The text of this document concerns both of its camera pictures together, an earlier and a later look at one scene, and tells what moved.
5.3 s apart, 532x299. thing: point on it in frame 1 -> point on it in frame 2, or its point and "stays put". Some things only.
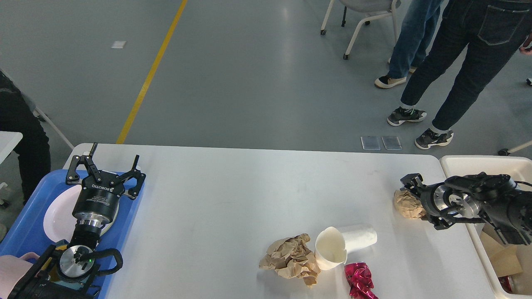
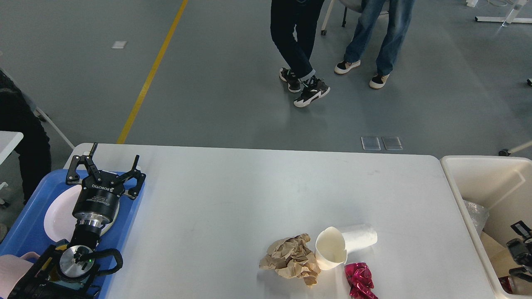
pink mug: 12,268 stays put
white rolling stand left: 37,113 stays put
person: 493,31 -> 294,24
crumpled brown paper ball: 291,258 stays put
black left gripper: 99,197 stays put
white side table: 8,140 stays put
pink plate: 60,223 stays put
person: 420,23 -> 399,18
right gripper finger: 412,183 -> 521,229
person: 19,113 stays put
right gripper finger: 440,222 -> 523,273
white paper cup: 331,245 stays put
